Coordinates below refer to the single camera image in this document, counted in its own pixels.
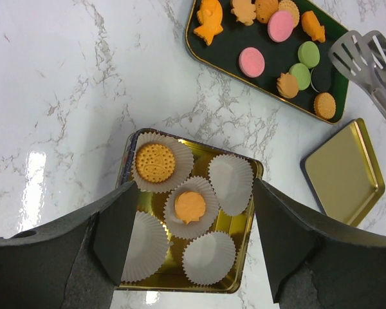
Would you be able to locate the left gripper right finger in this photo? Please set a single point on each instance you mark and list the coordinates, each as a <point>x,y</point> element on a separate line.
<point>314,261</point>

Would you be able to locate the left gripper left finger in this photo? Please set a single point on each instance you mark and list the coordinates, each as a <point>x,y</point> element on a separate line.
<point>75,261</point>

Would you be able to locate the square gold cookie tin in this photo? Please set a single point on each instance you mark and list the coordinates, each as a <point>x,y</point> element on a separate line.
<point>170,276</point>

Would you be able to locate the orange swirl cookie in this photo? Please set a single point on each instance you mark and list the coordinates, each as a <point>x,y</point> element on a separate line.
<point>189,206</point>

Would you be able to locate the orange dotted biscuit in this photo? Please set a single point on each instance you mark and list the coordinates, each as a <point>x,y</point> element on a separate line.
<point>155,163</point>

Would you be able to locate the black sandwich cookie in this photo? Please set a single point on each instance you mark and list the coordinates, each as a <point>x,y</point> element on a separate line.
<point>321,79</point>

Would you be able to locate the green sandwich cookie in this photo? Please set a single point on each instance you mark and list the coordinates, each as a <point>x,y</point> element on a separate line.
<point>302,74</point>
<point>309,54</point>

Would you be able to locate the metal tongs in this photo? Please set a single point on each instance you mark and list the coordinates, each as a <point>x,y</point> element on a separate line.
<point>362,60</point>

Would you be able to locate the white paper cup bottom-left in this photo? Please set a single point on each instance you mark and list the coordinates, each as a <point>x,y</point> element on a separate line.
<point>147,250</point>

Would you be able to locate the gold tin lid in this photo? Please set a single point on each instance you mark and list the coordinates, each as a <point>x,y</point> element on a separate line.
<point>344,175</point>

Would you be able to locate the white paper cup bottom-right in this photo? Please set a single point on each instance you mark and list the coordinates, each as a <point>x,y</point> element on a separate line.
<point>209,258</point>

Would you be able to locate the white paper cup top-right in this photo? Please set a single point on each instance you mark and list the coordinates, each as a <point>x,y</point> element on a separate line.
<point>231,178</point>

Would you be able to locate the white paper cup centre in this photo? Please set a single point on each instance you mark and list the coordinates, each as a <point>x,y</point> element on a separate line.
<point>196,228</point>

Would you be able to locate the white paper cup top-left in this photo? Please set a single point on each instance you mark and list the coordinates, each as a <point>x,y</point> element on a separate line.
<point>184,162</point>

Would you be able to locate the orange dotted biscuit corner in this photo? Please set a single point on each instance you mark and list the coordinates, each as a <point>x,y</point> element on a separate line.
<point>325,106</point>

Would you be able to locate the pink sandwich cookie bottom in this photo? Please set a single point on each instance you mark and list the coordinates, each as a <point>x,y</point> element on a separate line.
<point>251,62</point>

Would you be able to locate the pink sandwich cookie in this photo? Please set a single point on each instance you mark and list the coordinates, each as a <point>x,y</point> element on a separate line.
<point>251,62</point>
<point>280,26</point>

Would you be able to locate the dark green cookie tray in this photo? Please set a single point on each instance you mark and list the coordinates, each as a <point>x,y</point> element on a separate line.
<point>223,54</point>

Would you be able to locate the orange fish cookie right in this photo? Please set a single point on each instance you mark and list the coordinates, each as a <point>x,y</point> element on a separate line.
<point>312,27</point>

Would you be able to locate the orange fish cookie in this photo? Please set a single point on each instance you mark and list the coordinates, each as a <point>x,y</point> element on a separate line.
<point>312,27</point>
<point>210,16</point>

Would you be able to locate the pink sandwich cookie top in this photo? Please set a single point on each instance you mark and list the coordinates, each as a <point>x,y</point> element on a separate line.
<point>280,26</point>

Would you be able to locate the beige round biscuit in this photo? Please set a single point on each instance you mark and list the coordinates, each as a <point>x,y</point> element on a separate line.
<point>292,8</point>

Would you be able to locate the orange round cookie top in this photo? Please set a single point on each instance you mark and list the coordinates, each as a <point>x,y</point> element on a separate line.
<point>265,9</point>

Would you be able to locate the orange flower cookie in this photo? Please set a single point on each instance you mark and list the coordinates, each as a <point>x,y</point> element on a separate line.
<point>244,11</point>

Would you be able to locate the orange fish cookie left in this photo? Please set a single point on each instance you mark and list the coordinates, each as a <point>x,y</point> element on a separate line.
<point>210,16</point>

